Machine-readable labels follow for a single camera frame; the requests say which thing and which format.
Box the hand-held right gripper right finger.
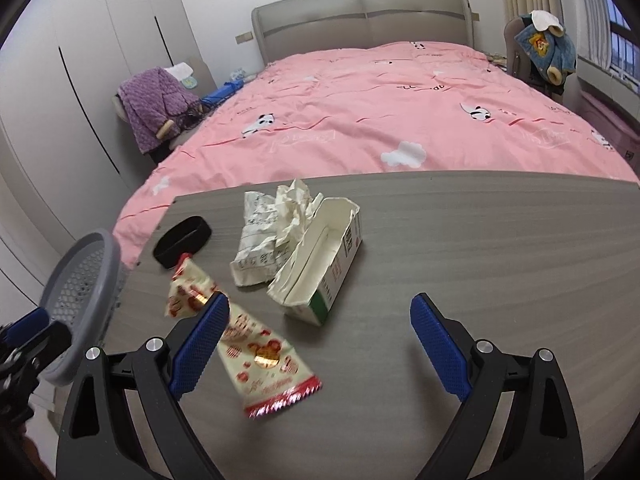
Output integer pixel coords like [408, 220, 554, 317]
[410, 292, 586, 480]

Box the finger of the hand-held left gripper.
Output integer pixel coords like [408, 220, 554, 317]
[0, 306, 52, 348]
[15, 320, 73, 376]

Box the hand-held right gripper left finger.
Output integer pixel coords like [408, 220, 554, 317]
[55, 291, 232, 480]

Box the red and white snack wrapper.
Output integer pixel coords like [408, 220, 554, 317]
[165, 253, 322, 419]

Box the grey perforated plastic basket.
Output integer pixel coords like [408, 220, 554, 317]
[39, 228, 136, 387]

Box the white plastic packaging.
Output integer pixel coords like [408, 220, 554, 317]
[230, 191, 281, 288]

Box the white carton box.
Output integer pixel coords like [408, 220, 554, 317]
[267, 196, 362, 327]

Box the white tissue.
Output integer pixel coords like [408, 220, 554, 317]
[274, 178, 325, 251]

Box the grey wooden desk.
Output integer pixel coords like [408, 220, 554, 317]
[52, 170, 640, 480]

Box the bed with pink duvet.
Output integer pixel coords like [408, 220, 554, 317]
[112, 40, 640, 271]

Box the purple fuzzy garment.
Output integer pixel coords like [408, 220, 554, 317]
[118, 66, 203, 156]

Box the blue flat item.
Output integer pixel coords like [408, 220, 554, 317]
[204, 81, 246, 106]

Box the white printed cloth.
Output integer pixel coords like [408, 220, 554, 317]
[167, 61, 200, 92]

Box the beige chair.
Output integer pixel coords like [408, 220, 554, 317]
[112, 57, 217, 166]

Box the white wardrobe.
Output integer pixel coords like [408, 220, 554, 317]
[0, 0, 201, 241]

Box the chair with grey backrest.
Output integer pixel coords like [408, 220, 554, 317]
[504, 16, 576, 96]

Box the blue denim jacket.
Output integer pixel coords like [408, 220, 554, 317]
[515, 10, 578, 86]

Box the beige upholstered bed headboard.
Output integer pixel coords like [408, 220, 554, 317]
[251, 0, 476, 66]

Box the window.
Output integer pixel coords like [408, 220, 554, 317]
[602, 0, 640, 86]

